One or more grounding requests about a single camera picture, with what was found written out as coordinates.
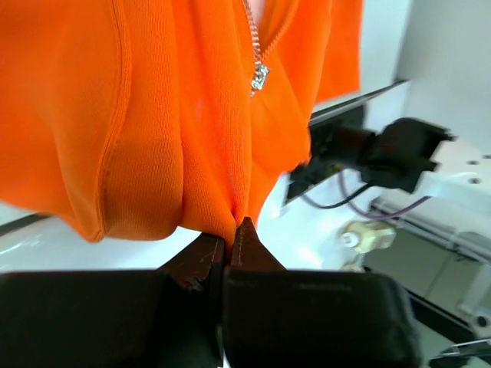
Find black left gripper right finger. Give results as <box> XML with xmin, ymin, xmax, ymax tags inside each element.
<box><xmin>222</xmin><ymin>218</ymin><xmax>421</xmax><ymax>368</ymax></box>

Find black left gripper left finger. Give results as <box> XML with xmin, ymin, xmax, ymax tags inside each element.
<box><xmin>1</xmin><ymin>234</ymin><xmax>225</xmax><ymax>367</ymax></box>

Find orange jacket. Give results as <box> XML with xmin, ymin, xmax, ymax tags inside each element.
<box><xmin>1</xmin><ymin>1</ymin><xmax>364</xmax><ymax>243</ymax></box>

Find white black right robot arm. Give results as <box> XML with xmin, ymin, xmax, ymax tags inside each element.
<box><xmin>328</xmin><ymin>118</ymin><xmax>490</xmax><ymax>212</ymax></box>

